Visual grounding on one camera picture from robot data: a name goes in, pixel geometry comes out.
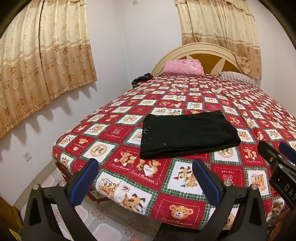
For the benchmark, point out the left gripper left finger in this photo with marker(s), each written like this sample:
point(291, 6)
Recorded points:
point(40, 222)

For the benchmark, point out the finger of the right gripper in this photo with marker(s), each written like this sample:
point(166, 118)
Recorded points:
point(287, 151)
point(273, 157)

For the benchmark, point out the pink folded blanket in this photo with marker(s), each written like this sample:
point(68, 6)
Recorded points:
point(184, 67)

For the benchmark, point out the cream wooden headboard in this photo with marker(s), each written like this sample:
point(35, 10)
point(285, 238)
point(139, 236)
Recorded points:
point(213, 58)

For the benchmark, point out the black item beside bed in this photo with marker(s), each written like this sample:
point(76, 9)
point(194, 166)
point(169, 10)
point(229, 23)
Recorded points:
point(139, 80)

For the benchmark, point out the white wall socket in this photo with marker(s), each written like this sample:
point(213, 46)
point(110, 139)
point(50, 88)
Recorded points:
point(27, 156)

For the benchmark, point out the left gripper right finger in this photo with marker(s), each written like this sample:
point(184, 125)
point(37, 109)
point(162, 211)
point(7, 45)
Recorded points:
point(250, 220)

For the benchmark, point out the striped pillow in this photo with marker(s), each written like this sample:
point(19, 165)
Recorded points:
point(237, 78)

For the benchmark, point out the black pants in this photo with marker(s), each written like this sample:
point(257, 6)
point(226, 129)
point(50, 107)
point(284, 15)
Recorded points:
point(169, 136)

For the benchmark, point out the wooden furniture at corner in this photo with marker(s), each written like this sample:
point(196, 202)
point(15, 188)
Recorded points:
point(11, 217)

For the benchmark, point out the beige curtain behind headboard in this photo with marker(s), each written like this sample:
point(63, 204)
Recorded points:
point(226, 23)

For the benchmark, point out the red patchwork teddy bedspread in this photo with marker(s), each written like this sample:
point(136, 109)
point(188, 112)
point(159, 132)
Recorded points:
point(166, 189)

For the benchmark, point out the beige curtain on side wall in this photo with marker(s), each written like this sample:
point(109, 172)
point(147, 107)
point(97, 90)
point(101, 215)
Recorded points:
point(45, 52)

